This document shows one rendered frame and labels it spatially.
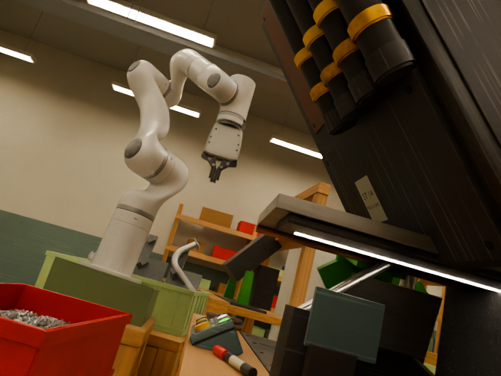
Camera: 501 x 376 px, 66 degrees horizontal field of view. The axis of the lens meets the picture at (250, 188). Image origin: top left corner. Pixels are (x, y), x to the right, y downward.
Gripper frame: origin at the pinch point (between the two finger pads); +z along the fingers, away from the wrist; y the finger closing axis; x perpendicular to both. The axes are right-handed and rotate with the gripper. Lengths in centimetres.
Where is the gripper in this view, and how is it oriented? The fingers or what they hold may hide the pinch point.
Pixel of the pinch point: (215, 174)
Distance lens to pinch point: 113.1
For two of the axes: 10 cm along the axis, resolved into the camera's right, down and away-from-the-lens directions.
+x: 1.2, -2.3, -9.7
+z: -2.5, 9.3, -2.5
